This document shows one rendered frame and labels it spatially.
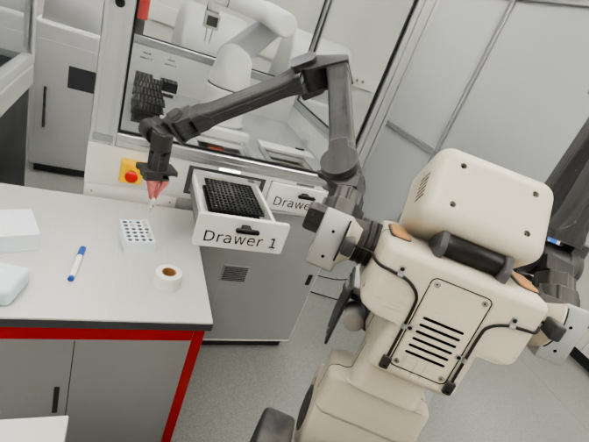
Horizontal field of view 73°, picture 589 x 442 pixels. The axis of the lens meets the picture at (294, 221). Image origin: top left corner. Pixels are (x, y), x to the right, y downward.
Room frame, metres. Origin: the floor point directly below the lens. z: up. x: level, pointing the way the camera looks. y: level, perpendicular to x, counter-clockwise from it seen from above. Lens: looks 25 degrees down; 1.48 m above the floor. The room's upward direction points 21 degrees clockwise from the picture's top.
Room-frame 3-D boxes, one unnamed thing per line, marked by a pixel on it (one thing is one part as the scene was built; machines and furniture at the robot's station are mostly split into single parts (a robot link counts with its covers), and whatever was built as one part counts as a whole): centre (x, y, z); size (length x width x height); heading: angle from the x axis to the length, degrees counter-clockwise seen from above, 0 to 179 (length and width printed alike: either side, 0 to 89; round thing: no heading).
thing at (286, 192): (1.50, 0.00, 0.87); 0.29 x 0.02 x 0.11; 118
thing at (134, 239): (0.99, 0.43, 0.78); 0.12 x 0.08 x 0.04; 38
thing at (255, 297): (1.81, 0.47, 0.40); 1.03 x 0.95 x 0.80; 118
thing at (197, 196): (1.26, 0.23, 0.86); 0.40 x 0.26 x 0.06; 28
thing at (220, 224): (1.07, 0.14, 0.87); 0.29 x 0.02 x 0.11; 118
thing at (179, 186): (1.80, 0.47, 0.87); 1.02 x 0.95 x 0.14; 118
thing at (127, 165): (1.19, 0.57, 0.88); 0.07 x 0.05 x 0.07; 118
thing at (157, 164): (1.02, 0.42, 1.02); 0.10 x 0.07 x 0.07; 134
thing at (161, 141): (1.02, 0.42, 1.09); 0.07 x 0.06 x 0.07; 49
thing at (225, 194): (1.25, 0.23, 0.87); 0.22 x 0.18 x 0.06; 28
